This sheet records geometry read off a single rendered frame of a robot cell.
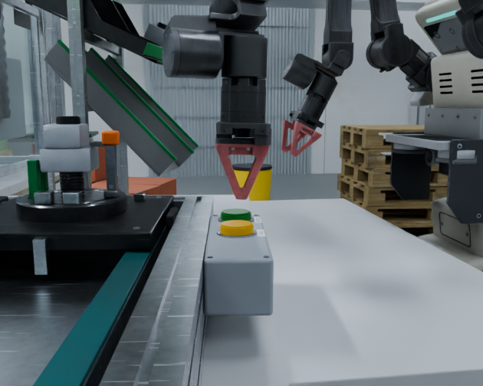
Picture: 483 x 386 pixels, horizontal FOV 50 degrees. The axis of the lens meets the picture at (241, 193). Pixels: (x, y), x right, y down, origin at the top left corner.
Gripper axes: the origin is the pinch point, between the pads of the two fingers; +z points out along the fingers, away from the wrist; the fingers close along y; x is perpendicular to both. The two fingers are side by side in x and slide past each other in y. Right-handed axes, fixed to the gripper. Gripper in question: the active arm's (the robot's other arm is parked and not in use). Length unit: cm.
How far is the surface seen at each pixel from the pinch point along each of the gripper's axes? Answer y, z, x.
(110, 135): 0.0, -7.2, -16.9
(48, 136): 1.4, -6.9, -24.3
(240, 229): 9.1, 2.8, -0.2
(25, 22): -46, -28, -45
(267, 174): -377, 43, 27
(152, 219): 4.1, 2.9, -10.9
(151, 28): -41, -26, -18
